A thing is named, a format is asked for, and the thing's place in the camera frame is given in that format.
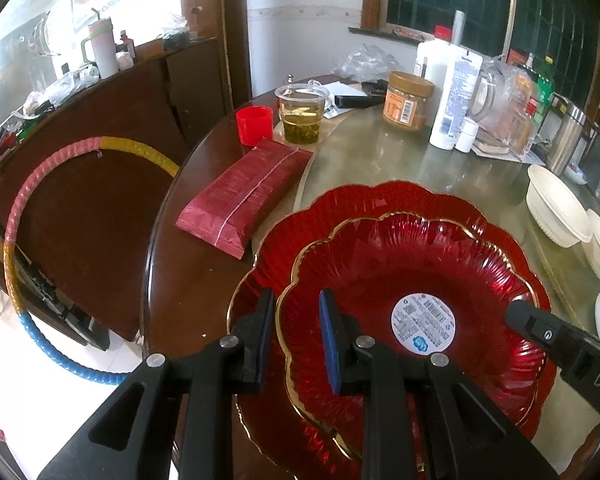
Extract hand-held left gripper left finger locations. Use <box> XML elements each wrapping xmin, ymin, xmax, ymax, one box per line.
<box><xmin>37</xmin><ymin>287</ymin><xmax>276</xmax><ymax>480</ymax></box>

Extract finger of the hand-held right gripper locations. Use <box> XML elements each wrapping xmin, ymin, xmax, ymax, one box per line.
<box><xmin>505</xmin><ymin>299</ymin><xmax>600</xmax><ymax>418</ymax></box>

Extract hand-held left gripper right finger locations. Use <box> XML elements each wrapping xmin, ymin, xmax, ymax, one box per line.
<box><xmin>319</xmin><ymin>289</ymin><xmax>573</xmax><ymax>480</ymax></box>

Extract small red scalloped plate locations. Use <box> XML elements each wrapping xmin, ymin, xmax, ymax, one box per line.
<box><xmin>276</xmin><ymin>214</ymin><xmax>548</xmax><ymax>461</ymax></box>

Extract large red scalloped plate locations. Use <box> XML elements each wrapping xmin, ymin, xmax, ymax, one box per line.
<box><xmin>227</xmin><ymin>180</ymin><xmax>553</xmax><ymax>480</ymax></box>

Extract red tissue packet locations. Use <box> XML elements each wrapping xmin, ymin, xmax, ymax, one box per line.
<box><xmin>176</xmin><ymin>137</ymin><xmax>313</xmax><ymax>260</ymax></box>

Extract printed paper sheet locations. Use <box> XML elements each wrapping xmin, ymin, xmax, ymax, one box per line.
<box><xmin>472</xmin><ymin>142</ymin><xmax>547</xmax><ymax>165</ymax></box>

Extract dark wooden cabinet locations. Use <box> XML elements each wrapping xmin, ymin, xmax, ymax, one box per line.
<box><xmin>0</xmin><ymin>35</ymin><xmax>231</xmax><ymax>351</ymax></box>

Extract stainless steel thermos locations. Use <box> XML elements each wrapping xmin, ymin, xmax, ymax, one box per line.
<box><xmin>546</xmin><ymin>102</ymin><xmax>589</xmax><ymax>176</ymax></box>

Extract red plastic cup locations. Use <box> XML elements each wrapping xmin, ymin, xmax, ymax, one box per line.
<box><xmin>236</xmin><ymin>106</ymin><xmax>273</xmax><ymax>147</ymax></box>

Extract worn book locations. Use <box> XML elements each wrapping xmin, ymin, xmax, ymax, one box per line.
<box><xmin>472</xmin><ymin>130</ymin><xmax>512</xmax><ymax>157</ymax></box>

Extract clear cup of tea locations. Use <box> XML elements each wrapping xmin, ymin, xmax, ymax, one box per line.
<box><xmin>274</xmin><ymin>84</ymin><xmax>331</xmax><ymax>145</ymax></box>

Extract small white jar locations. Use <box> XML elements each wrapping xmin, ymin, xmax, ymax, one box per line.
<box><xmin>454</xmin><ymin>120</ymin><xmax>480</xmax><ymax>153</ymax></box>

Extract amber jar in plastic bag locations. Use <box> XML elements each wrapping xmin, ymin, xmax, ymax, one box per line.
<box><xmin>502</xmin><ymin>71</ymin><xmax>540</xmax><ymax>155</ymax></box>

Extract peanut butter jar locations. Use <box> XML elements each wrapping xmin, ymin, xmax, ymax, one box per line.
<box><xmin>383</xmin><ymin>71</ymin><xmax>436</xmax><ymax>132</ymax></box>

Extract white paper sheets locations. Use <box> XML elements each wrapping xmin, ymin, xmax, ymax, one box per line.
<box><xmin>322</xmin><ymin>80</ymin><xmax>367</xmax><ymax>111</ymax></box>

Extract green plastic bottle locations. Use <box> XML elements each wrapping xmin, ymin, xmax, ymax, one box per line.
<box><xmin>534</xmin><ymin>55</ymin><xmax>556</xmax><ymax>126</ymax></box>

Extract glass pitcher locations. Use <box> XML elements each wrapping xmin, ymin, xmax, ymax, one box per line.
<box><xmin>467</xmin><ymin>57</ymin><xmax>512</xmax><ymax>126</ymax></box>

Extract white lotion tube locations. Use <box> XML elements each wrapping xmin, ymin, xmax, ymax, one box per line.
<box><xmin>429</xmin><ymin>44</ymin><xmax>483</xmax><ymax>151</ymax></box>

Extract crumpled clear plastic bag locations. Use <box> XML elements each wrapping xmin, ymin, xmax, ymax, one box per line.
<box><xmin>332</xmin><ymin>42</ymin><xmax>406</xmax><ymax>81</ymax></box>

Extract multicoloured hula hoop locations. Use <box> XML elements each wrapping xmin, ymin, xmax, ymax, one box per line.
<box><xmin>2</xmin><ymin>135</ymin><xmax>181</xmax><ymax>386</ymax></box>

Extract red-capped white bottle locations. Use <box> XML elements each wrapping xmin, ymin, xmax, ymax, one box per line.
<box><xmin>414</xmin><ymin>25</ymin><xmax>453</xmax><ymax>86</ymax></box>

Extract clear bag on cabinet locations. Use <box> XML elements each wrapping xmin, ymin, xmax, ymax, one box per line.
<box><xmin>157</xmin><ymin>12</ymin><xmax>191</xmax><ymax>42</ymax></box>

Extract white tumbler with green handle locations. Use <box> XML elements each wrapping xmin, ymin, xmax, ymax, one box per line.
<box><xmin>81</xmin><ymin>16</ymin><xmax>118</xmax><ymax>79</ymax></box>

